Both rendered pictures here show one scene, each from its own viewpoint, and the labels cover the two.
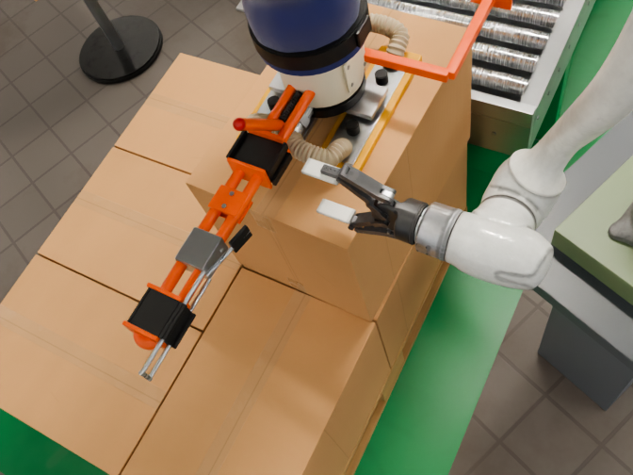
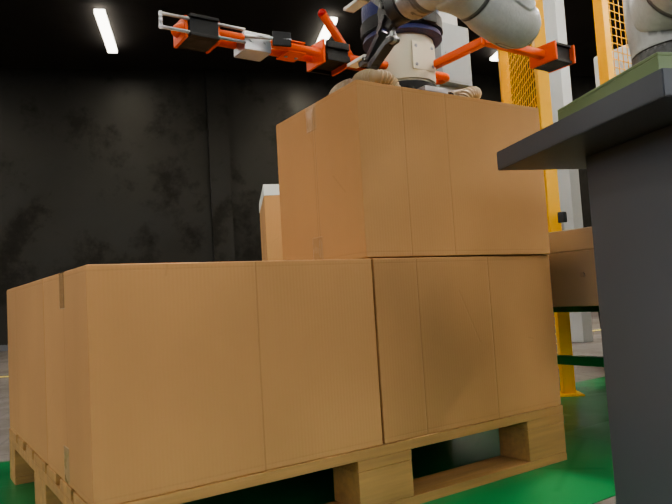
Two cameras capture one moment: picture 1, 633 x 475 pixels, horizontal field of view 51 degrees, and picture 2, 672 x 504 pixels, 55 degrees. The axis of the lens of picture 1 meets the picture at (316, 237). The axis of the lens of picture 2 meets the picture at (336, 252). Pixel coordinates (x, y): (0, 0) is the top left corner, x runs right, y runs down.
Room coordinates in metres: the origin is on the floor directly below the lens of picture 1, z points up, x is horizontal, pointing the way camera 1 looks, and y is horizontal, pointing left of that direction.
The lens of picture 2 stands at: (-0.81, -0.20, 0.47)
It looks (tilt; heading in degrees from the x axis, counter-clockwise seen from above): 4 degrees up; 9
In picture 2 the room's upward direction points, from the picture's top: 3 degrees counter-clockwise
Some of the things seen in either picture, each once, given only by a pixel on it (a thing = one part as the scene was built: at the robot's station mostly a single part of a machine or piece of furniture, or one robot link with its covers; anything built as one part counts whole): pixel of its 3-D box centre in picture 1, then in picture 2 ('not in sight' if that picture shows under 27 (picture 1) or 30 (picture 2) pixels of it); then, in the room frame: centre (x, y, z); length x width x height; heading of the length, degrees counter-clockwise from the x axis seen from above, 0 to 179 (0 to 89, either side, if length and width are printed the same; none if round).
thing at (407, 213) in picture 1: (397, 216); (394, 9); (0.55, -0.14, 1.07); 0.09 x 0.07 x 0.08; 43
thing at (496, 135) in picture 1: (413, 109); (513, 282); (1.20, -0.42, 0.47); 0.70 x 0.03 x 0.15; 43
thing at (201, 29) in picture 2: (199, 300); (228, 30); (0.54, 0.23, 1.07); 0.31 x 0.03 x 0.05; 133
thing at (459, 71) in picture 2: not in sight; (452, 55); (2.37, -0.34, 1.62); 0.20 x 0.05 x 0.30; 133
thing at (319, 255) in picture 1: (345, 156); (411, 188); (0.94, -0.14, 0.75); 0.60 x 0.40 x 0.40; 131
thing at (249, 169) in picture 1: (259, 156); (328, 58); (0.78, 0.04, 1.07); 0.10 x 0.08 x 0.06; 43
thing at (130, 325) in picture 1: (157, 316); (196, 34); (0.55, 0.30, 1.07); 0.08 x 0.07 x 0.05; 133
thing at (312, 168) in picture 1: (322, 171); (356, 4); (0.65, -0.05, 1.14); 0.07 x 0.03 x 0.01; 43
